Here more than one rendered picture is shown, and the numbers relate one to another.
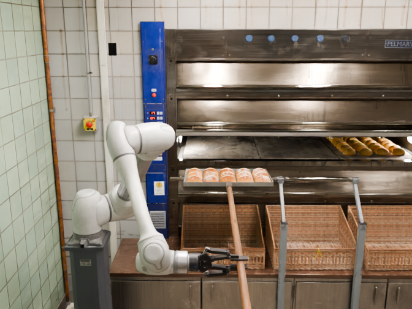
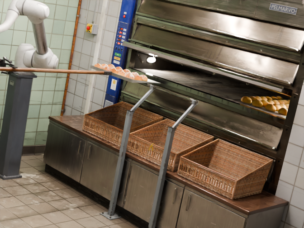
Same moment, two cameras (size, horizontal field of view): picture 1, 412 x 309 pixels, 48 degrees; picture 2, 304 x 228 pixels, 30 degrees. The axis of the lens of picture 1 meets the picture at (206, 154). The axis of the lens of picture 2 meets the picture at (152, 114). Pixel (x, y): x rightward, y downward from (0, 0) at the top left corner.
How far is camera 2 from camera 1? 3.75 m
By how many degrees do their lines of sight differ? 40
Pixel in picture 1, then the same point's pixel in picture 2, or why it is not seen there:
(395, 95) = (269, 52)
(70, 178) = (77, 64)
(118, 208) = (35, 58)
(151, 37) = not seen: outside the picture
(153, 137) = (29, 6)
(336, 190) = (214, 123)
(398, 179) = (261, 130)
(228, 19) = not seen: outside the picture
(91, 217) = (20, 57)
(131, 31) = not seen: outside the picture
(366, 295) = (169, 192)
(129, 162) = (9, 13)
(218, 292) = (92, 152)
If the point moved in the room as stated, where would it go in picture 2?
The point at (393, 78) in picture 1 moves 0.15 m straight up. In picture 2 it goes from (269, 36) to (273, 17)
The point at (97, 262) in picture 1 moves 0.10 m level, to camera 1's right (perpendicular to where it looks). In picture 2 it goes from (16, 84) to (22, 87)
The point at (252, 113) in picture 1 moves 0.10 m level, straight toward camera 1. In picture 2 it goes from (175, 44) to (167, 43)
